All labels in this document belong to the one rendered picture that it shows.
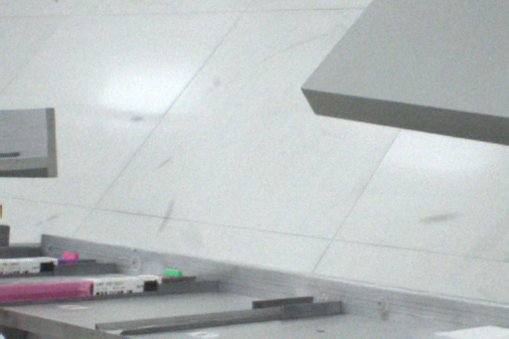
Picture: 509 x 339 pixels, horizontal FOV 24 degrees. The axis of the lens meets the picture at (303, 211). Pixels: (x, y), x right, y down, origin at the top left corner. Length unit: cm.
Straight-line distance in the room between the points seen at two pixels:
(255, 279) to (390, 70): 40
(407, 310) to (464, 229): 111
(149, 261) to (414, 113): 34
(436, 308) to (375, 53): 51
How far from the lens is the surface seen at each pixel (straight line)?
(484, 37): 115
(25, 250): 99
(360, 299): 77
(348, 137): 214
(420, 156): 202
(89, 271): 91
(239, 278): 83
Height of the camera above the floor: 125
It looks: 38 degrees down
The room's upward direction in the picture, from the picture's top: 32 degrees counter-clockwise
